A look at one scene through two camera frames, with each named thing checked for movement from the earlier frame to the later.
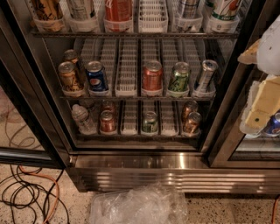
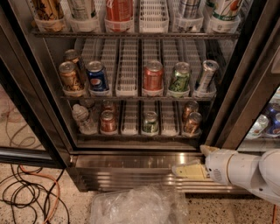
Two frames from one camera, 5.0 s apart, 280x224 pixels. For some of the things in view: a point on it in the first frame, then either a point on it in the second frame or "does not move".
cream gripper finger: (250, 56) -> (206, 150)
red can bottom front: (108, 122) does not move
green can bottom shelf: (150, 122) does not move
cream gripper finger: (263, 101) -> (194, 171)
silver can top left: (80, 10) does not move
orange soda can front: (192, 123) does not move
